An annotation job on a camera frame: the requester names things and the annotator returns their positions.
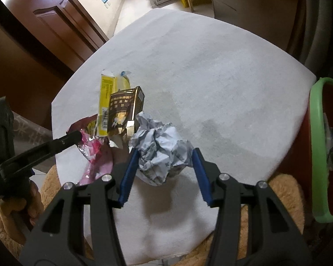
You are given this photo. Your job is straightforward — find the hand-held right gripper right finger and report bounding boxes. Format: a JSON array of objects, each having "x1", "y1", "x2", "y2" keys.
[{"x1": 192, "y1": 147, "x2": 313, "y2": 266}]

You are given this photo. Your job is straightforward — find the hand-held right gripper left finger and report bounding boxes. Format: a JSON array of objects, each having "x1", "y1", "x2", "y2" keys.
[{"x1": 19, "y1": 147, "x2": 141, "y2": 266}]

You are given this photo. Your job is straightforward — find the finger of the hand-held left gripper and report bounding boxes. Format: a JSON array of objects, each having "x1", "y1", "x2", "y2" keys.
[{"x1": 0, "y1": 130, "x2": 83, "y2": 178}]

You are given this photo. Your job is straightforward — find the pink foil wrapper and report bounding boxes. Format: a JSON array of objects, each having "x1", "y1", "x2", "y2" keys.
[{"x1": 66, "y1": 115, "x2": 114, "y2": 186}]

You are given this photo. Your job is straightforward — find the green-rimmed red bin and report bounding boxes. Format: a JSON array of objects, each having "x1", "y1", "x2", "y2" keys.
[{"x1": 309, "y1": 77, "x2": 333, "y2": 223}]

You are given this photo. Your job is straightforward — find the person's left hand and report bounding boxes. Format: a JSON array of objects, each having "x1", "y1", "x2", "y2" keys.
[{"x1": 0, "y1": 181, "x2": 45, "y2": 227}]

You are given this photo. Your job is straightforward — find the grey patterned cloth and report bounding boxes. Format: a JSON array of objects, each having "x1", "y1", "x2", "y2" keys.
[{"x1": 8, "y1": 111, "x2": 54, "y2": 150}]

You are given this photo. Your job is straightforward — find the dark brown gold box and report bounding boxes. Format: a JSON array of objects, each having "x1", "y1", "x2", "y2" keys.
[{"x1": 107, "y1": 86, "x2": 145, "y2": 137}]

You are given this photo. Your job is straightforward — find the yellow carton box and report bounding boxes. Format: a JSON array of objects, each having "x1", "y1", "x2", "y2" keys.
[{"x1": 98, "y1": 70, "x2": 134, "y2": 137}]

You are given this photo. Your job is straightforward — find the tan plush cloth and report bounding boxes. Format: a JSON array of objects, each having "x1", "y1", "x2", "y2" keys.
[{"x1": 0, "y1": 163, "x2": 306, "y2": 266}]

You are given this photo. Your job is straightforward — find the white table cloth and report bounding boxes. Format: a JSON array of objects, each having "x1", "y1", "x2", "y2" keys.
[{"x1": 51, "y1": 8, "x2": 317, "y2": 258}]

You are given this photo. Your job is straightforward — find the brown wooden door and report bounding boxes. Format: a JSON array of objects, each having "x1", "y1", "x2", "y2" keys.
[{"x1": 0, "y1": 0, "x2": 110, "y2": 74}]

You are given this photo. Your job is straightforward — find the dark brown wardrobe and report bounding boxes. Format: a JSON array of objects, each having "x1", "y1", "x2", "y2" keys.
[{"x1": 205, "y1": 0, "x2": 306, "y2": 50}]

